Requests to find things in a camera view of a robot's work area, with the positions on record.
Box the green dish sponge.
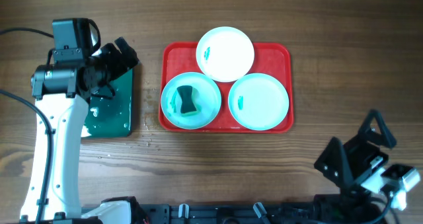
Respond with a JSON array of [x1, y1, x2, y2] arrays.
[[176, 85, 197, 115]]

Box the black tray with green water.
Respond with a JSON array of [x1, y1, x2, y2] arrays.
[[81, 70, 134, 138]]

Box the red plastic tray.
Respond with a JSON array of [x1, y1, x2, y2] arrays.
[[160, 42, 294, 133]]

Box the light blue plate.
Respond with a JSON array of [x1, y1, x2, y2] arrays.
[[228, 73, 290, 131], [161, 72, 222, 130]]

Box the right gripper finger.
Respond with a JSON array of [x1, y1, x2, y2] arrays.
[[314, 137, 354, 188], [358, 109, 397, 149]]

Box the white round plate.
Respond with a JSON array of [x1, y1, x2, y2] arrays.
[[196, 26, 255, 83]]

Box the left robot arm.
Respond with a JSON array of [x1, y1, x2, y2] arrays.
[[20, 37, 140, 223]]

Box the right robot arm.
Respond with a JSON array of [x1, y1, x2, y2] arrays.
[[314, 109, 397, 223]]

